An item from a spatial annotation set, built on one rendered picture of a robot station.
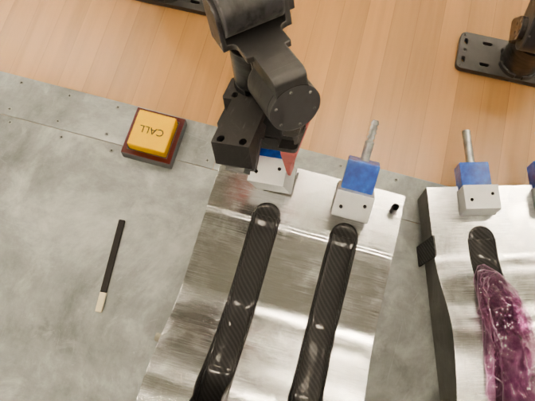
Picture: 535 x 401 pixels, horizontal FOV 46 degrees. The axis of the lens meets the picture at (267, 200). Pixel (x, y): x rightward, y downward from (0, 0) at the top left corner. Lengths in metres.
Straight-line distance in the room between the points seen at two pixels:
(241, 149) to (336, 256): 0.26
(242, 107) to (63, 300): 0.42
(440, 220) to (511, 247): 0.10
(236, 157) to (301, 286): 0.24
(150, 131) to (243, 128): 0.32
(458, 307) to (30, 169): 0.66
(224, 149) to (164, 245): 0.31
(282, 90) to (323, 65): 0.45
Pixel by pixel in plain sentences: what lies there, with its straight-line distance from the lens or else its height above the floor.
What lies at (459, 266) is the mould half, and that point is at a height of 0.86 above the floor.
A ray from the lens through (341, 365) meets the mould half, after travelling 0.82.
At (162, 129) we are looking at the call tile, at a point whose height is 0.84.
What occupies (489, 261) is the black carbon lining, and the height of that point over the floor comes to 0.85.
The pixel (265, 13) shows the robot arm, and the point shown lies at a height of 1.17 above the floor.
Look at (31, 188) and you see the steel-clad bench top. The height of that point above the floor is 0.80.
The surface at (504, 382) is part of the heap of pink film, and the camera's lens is 0.85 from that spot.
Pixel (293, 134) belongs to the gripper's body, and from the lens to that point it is 0.74.
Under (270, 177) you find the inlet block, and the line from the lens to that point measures 0.82.
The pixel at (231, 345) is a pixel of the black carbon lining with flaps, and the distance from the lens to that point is 0.82.
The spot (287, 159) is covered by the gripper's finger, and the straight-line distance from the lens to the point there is 0.78.
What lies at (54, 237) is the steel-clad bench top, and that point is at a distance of 1.00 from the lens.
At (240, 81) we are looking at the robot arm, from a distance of 0.72.
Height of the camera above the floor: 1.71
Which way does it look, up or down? 71 degrees down
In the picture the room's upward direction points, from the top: 1 degrees clockwise
